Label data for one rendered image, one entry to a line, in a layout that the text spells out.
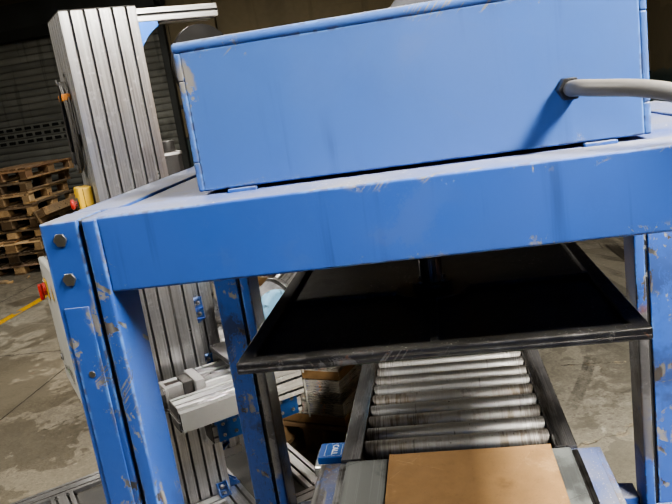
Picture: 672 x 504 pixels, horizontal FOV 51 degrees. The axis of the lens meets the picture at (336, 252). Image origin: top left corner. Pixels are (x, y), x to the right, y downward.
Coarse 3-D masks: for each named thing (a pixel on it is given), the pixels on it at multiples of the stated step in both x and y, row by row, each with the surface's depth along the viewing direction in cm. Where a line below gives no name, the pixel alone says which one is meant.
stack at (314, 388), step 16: (320, 368) 322; (336, 368) 319; (352, 368) 334; (304, 384) 329; (320, 384) 326; (336, 384) 321; (352, 384) 332; (304, 400) 332; (320, 400) 327; (336, 400) 323; (352, 400) 332; (336, 416) 326; (288, 432) 345; (304, 432) 337; (320, 432) 332; (336, 432) 344
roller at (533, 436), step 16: (496, 432) 170; (512, 432) 169; (528, 432) 168; (544, 432) 167; (368, 448) 173; (384, 448) 172; (400, 448) 172; (416, 448) 171; (432, 448) 170; (448, 448) 170; (464, 448) 169; (480, 448) 169
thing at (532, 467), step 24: (408, 456) 165; (432, 456) 163; (456, 456) 162; (480, 456) 160; (504, 456) 159; (528, 456) 158; (552, 456) 156; (408, 480) 155; (432, 480) 154; (456, 480) 152; (480, 480) 151; (504, 480) 150; (528, 480) 149; (552, 480) 147
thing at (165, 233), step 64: (128, 192) 112; (192, 192) 102; (256, 192) 88; (320, 192) 83; (384, 192) 82; (448, 192) 81; (512, 192) 80; (576, 192) 79; (640, 192) 78; (128, 256) 88; (192, 256) 87; (256, 256) 86; (320, 256) 85; (384, 256) 84
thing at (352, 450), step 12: (360, 372) 218; (372, 372) 217; (360, 384) 209; (372, 384) 208; (360, 396) 201; (372, 396) 202; (360, 408) 194; (360, 420) 187; (348, 432) 181; (360, 432) 180; (348, 444) 175; (360, 444) 174; (348, 456) 169; (360, 456) 168
